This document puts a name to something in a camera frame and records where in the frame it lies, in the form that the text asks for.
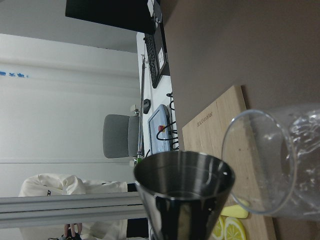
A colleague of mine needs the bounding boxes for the black monitor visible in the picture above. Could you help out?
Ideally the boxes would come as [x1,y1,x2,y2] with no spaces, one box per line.
[65,0,162,35]

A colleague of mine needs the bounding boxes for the person in cream sweater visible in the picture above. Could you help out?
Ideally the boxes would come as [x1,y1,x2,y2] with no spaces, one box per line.
[18,173,151,240]

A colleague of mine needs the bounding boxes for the grey office chair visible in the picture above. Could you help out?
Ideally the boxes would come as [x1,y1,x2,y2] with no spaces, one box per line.
[102,114,140,159]

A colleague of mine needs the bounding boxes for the black keyboard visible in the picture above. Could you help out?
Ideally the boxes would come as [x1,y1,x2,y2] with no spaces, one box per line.
[144,22,170,89]

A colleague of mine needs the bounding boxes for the lemon slice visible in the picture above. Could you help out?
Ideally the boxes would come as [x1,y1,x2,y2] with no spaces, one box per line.
[211,215,225,240]
[224,216,247,240]

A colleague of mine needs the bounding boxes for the clear wine glass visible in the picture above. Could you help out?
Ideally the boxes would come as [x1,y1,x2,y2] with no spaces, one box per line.
[221,102,320,222]

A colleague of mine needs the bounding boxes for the lemon slice middle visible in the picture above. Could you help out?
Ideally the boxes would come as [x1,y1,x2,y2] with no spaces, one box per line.
[224,216,247,240]

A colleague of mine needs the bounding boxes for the yellow plastic knife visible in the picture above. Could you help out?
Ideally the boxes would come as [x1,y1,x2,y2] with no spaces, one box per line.
[220,198,249,219]

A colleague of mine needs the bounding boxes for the lemon slice near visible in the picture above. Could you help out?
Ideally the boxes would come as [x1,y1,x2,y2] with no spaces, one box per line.
[211,215,225,240]

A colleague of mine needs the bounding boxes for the blue teach pendant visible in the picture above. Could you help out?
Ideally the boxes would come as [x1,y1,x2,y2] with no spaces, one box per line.
[147,104,173,155]

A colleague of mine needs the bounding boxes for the steel jigger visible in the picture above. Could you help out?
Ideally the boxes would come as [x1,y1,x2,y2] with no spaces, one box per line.
[133,151,236,240]

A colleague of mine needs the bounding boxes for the bamboo cutting board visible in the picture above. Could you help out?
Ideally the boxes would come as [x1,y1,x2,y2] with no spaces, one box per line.
[181,84,277,240]

